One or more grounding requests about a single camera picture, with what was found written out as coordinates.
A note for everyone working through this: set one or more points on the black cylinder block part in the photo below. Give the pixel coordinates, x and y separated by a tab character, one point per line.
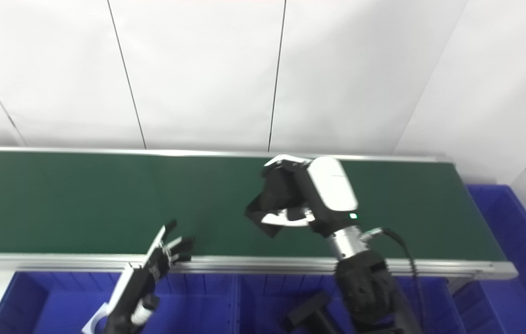
277	195
309	313

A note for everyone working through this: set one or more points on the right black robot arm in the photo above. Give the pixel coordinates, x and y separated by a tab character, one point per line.
365	287

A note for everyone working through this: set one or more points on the blue plastic bin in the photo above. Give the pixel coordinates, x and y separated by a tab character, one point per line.
49	306
263	306
518	278

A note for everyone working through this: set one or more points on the green conveyor belt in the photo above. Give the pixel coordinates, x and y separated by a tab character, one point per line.
82	199
253	265

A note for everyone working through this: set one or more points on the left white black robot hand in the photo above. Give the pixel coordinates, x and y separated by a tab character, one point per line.
137	287

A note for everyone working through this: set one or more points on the aluminium conveyor leg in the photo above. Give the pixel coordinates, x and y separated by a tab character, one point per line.
458	285

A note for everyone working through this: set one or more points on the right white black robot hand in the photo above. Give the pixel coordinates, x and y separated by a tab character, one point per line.
332	185

